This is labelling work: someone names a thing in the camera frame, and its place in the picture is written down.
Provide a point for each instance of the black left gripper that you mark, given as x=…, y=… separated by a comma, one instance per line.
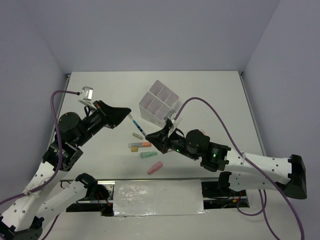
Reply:
x=114, y=115

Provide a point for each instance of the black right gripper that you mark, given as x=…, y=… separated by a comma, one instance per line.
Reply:
x=160, y=139

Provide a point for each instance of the blue patterned pen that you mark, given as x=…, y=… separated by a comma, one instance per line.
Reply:
x=139, y=128

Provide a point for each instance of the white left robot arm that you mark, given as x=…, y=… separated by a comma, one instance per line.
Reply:
x=32, y=209

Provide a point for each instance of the green highlighter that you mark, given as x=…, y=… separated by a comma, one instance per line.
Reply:
x=148, y=154

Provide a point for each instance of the beige eraser stick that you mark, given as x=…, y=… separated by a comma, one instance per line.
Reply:
x=136, y=135

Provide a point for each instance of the small yellow eraser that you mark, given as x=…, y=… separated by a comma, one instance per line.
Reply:
x=134, y=149

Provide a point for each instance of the orange highlighter with clear cap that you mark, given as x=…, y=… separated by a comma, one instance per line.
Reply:
x=140, y=144

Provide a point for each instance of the white six-compartment organizer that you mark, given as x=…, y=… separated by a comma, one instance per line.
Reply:
x=157, y=103

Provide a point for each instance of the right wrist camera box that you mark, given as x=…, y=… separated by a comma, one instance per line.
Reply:
x=172, y=120

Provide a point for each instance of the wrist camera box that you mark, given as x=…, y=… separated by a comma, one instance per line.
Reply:
x=85, y=96
x=172, y=120

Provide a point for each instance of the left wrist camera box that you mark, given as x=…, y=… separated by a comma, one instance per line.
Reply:
x=85, y=96

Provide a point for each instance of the metal table rail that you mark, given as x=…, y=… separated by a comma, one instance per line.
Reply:
x=203, y=179

